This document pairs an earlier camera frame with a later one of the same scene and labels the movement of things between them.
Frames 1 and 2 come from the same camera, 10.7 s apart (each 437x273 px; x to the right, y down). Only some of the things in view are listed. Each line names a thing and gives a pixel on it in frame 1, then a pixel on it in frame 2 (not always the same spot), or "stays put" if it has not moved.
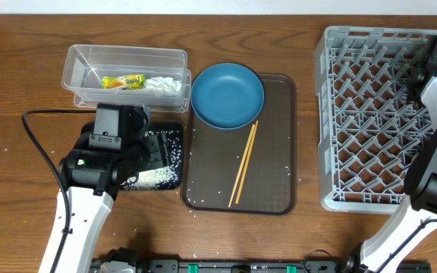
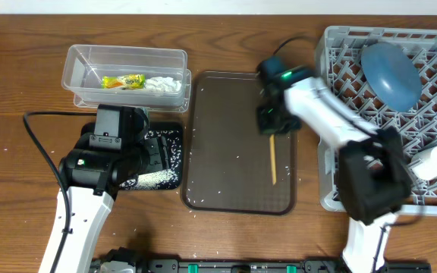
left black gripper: (157, 155) stays put
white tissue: (164, 83) stays put
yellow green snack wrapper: (136, 81) stays put
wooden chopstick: (246, 162) -> (273, 159)
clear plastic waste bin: (158, 77) stays put
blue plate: (227, 95) -> (391, 76)
